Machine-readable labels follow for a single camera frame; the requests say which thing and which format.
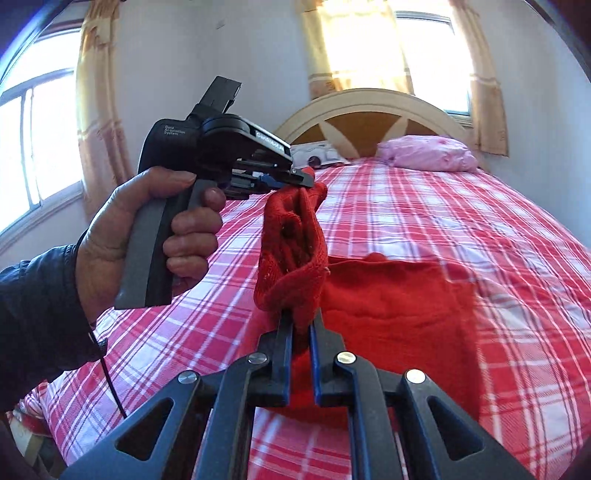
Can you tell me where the red knitted sweater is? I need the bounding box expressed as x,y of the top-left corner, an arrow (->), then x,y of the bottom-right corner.
239,182 -> 480,429

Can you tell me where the person's left hand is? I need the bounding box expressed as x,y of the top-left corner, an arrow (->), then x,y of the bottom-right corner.
76,167 -> 226,324

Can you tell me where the white patterned pillow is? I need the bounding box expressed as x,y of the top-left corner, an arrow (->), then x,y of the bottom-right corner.
290,141 -> 351,170

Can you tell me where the cream wooden headboard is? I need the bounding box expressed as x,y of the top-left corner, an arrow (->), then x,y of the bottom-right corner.
276,88 -> 472,160

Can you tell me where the beige side window curtain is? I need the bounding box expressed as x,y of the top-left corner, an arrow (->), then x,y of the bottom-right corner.
76,1 -> 133,219

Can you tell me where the beige curtain left of headboard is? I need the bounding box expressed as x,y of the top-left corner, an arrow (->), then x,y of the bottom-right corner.
297,1 -> 414,99

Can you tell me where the beige curtain of headboard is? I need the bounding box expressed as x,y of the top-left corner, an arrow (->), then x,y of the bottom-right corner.
450,1 -> 509,157
297,1 -> 414,99

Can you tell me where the pink pillow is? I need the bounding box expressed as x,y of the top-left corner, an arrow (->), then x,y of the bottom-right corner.
375,135 -> 479,172

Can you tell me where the side window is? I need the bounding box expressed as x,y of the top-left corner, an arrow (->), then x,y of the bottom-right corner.
1,28 -> 83,248

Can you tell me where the dark blue jacket sleeve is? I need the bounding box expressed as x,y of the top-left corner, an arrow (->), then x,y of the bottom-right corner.
1,244 -> 107,412

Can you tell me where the red white plaid bedspread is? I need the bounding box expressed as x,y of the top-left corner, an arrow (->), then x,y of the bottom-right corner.
20,160 -> 590,479

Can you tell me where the beige curtain right of headboard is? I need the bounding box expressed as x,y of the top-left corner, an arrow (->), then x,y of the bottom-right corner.
450,1 -> 509,157

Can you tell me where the black cable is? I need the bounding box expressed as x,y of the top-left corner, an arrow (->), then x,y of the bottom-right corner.
75,230 -> 129,420

